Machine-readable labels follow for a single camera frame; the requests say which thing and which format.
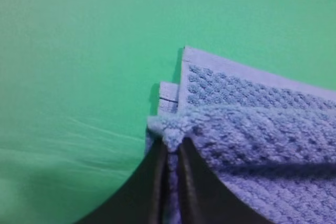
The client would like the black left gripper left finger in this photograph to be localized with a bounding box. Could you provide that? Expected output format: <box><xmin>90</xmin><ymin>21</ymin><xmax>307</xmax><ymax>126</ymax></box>
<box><xmin>77</xmin><ymin>138</ymin><xmax>167</xmax><ymax>224</ymax></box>

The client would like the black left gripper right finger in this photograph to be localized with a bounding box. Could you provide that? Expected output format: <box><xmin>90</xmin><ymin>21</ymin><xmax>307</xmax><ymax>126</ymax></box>
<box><xmin>178</xmin><ymin>137</ymin><xmax>271</xmax><ymax>224</ymax></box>

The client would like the blue waffle-weave towel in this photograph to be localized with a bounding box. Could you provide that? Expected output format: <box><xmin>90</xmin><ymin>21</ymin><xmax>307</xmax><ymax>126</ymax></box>
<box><xmin>146</xmin><ymin>46</ymin><xmax>335</xmax><ymax>223</ymax></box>

